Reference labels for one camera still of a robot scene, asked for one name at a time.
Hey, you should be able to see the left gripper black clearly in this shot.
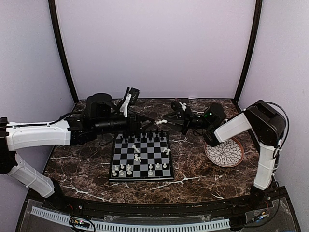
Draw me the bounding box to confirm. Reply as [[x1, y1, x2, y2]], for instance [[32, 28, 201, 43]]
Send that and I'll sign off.
[[94, 109, 155, 137]]

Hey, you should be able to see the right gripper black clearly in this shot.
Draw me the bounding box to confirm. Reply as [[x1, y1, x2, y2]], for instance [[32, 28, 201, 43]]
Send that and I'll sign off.
[[162, 105, 213, 135]]

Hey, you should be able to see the white king piece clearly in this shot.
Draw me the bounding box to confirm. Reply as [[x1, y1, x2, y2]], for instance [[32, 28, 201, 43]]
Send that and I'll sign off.
[[155, 119, 168, 125]]

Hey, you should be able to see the black grey chessboard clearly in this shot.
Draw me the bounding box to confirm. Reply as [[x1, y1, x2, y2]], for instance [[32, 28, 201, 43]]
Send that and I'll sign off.
[[109, 130, 174, 182]]

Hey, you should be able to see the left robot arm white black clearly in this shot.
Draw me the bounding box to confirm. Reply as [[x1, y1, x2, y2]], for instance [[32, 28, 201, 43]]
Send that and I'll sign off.
[[0, 87, 154, 211]]

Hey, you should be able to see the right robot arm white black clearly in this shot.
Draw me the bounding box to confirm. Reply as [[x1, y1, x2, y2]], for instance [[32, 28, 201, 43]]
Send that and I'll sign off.
[[162, 100, 290, 191]]

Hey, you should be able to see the white lying knight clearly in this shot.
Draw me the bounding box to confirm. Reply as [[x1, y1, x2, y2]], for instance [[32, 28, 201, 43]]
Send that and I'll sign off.
[[134, 154, 141, 162]]

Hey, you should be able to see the patterned ceramic plate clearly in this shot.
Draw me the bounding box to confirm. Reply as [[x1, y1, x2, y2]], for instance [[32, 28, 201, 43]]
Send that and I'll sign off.
[[204, 138, 244, 168]]

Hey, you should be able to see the black front table rail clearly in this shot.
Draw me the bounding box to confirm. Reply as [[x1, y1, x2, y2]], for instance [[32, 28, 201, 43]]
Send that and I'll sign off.
[[63, 195, 271, 218]]

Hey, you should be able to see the white slotted cable duct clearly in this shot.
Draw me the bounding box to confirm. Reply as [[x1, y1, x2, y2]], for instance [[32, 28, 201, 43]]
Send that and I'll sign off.
[[30, 206, 230, 232]]

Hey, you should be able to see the right black frame post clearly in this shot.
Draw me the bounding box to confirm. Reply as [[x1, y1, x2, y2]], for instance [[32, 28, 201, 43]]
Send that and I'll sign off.
[[233, 0, 263, 105]]

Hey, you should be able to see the black frame post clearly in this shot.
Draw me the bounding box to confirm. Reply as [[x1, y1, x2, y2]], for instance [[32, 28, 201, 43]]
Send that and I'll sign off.
[[233, 0, 263, 105], [48, 0, 79, 104]]

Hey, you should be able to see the left black frame post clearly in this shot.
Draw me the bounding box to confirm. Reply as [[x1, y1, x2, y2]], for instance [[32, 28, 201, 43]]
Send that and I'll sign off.
[[48, 0, 79, 104]]

